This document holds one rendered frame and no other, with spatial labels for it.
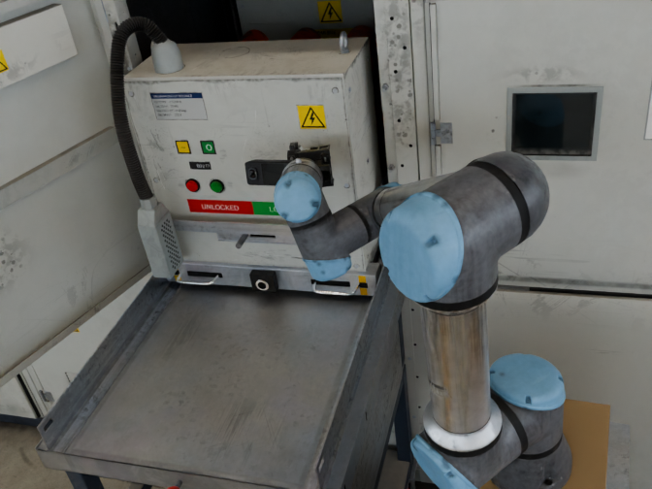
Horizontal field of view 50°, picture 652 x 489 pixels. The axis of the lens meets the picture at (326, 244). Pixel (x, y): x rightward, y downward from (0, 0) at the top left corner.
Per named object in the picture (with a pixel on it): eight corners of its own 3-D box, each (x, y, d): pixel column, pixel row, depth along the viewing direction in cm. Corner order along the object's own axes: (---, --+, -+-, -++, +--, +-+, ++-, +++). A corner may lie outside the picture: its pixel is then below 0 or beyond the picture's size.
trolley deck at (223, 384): (342, 517, 123) (339, 496, 120) (45, 468, 141) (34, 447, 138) (408, 282, 176) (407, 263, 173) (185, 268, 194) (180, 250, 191)
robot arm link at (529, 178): (569, 115, 85) (378, 172, 130) (505, 153, 81) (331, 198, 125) (605, 202, 86) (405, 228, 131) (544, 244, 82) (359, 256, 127)
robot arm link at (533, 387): (579, 426, 116) (583, 371, 108) (522, 473, 111) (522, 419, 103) (524, 386, 125) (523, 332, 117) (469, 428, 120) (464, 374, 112)
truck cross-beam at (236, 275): (377, 296, 161) (375, 276, 158) (167, 280, 177) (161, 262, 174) (381, 283, 165) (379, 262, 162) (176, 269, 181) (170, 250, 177)
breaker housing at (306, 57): (368, 277, 160) (344, 73, 134) (173, 264, 175) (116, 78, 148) (407, 170, 200) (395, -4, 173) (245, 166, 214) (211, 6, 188)
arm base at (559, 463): (579, 438, 126) (581, 402, 120) (562, 509, 116) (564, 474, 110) (495, 417, 133) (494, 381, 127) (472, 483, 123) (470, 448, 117)
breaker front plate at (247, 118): (364, 279, 160) (341, 79, 133) (173, 267, 174) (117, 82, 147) (365, 276, 161) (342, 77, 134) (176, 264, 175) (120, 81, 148)
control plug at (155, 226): (172, 278, 162) (151, 214, 152) (152, 277, 163) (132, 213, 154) (185, 259, 168) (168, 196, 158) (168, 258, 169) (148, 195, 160)
